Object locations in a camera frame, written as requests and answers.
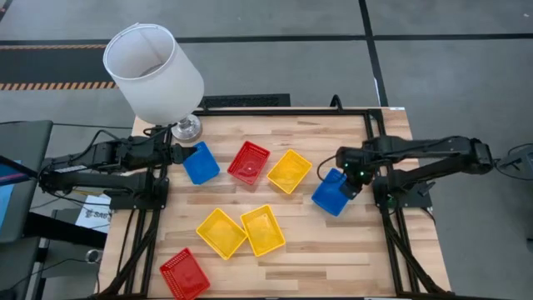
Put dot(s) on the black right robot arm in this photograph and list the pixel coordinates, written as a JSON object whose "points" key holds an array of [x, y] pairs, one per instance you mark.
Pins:
{"points": [[437, 150]]}

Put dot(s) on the white printed paper sheet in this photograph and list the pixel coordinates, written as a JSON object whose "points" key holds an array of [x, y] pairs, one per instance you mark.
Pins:
{"points": [[96, 214]]}

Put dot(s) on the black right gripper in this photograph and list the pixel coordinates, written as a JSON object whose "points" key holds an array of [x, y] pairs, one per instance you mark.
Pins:
{"points": [[354, 164]]}

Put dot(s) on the silver lamp with white shade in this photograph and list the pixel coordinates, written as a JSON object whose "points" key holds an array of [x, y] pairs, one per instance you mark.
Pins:
{"points": [[154, 79]]}

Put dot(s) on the yellow plastic slotted basket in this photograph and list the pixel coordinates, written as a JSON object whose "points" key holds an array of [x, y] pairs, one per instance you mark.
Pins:
{"points": [[262, 230], [221, 233], [289, 171]]}

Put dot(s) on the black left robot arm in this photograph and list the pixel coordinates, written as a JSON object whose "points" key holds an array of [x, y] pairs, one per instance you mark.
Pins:
{"points": [[83, 181]]}

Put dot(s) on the blue screen device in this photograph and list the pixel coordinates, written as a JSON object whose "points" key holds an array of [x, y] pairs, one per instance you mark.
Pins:
{"points": [[6, 196]]}

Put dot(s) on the red plastic slotted basket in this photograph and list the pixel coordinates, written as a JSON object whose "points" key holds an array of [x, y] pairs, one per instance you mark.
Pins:
{"points": [[248, 162], [184, 275]]}

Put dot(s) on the black floor vent grille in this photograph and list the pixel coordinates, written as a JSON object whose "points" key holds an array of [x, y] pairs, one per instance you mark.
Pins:
{"points": [[245, 101]]}

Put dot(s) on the blue plastic slotted basket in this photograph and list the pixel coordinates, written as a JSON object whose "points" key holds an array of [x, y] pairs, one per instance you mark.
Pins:
{"points": [[202, 166], [329, 196]]}

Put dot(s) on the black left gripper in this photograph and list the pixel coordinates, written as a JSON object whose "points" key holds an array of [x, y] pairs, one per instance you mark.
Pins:
{"points": [[160, 153]]}

